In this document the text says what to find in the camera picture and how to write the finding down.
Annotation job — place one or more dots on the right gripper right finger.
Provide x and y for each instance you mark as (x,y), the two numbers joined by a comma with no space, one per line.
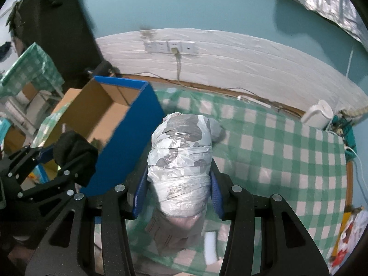
(220,192)

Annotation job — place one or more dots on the blue cardboard box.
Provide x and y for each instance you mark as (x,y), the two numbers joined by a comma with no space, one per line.
(121,113)

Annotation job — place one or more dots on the green checkered tablecloth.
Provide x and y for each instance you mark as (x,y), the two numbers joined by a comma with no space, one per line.
(266,153)

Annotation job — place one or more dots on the black sock ball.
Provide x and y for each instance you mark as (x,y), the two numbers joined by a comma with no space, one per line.
(74,153)

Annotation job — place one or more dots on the white wall socket strip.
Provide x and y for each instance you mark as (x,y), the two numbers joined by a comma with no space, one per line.
(170,47)

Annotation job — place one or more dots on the red white plastic bag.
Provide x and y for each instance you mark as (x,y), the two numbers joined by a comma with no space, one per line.
(351,231)

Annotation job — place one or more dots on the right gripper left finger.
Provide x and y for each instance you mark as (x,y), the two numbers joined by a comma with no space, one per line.
(137,187)

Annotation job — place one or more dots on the grey white plastic-wrapped bundle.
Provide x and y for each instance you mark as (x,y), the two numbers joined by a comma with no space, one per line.
(179,165)

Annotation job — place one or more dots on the teal basket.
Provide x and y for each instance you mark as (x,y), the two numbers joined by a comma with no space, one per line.
(343,127)

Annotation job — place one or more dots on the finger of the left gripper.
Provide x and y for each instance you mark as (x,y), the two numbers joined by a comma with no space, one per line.
(45,154)

